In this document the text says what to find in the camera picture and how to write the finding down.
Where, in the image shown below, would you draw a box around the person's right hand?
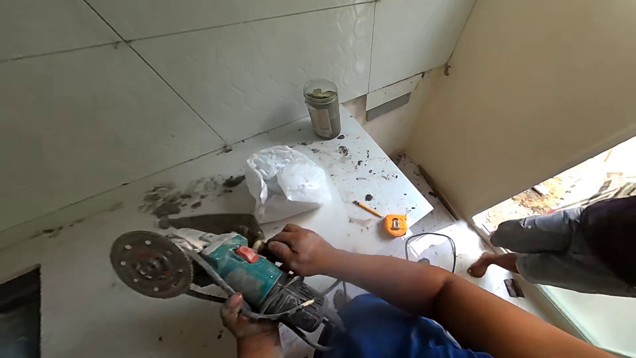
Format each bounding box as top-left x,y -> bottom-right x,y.
266,224 -> 340,277

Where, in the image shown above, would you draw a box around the person's left hand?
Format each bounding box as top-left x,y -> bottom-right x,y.
220,292 -> 280,346

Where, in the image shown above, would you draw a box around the teal angle grinder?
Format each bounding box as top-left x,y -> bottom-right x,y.
110,229 -> 331,333

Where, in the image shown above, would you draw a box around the grey power cord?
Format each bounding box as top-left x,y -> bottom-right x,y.
184,246 -> 344,352

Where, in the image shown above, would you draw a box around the person's left forearm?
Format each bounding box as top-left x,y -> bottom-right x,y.
237,336 -> 283,358

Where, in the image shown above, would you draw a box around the person's right forearm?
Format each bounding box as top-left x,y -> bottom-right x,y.
328,249 -> 617,358

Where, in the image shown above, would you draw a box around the white plastic bag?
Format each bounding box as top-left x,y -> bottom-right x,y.
245,145 -> 332,224

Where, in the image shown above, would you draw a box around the orange pencil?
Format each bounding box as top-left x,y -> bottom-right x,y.
353,200 -> 383,218

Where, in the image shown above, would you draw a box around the scattered dried mortar lumps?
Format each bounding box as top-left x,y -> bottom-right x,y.
139,127 -> 417,219

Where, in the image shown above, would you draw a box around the orange tape measure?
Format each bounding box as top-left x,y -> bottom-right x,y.
385,214 -> 408,238

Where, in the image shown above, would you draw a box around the clear plastic jar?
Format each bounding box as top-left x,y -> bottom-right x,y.
303,78 -> 342,140

